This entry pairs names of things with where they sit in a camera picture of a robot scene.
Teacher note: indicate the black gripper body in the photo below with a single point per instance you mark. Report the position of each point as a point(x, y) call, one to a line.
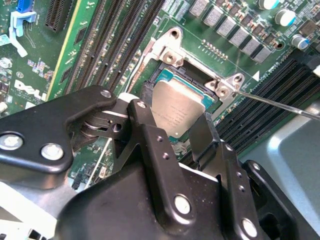
point(112, 215)

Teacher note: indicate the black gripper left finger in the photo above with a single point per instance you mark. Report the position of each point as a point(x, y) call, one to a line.
point(37, 120)

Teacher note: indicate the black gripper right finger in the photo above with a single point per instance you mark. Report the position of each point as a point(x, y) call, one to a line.
point(227, 170)

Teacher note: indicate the CPU with silver top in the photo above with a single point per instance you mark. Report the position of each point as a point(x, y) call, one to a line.
point(175, 110)

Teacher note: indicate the thin metal locking lever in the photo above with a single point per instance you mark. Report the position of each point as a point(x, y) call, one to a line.
point(275, 105)

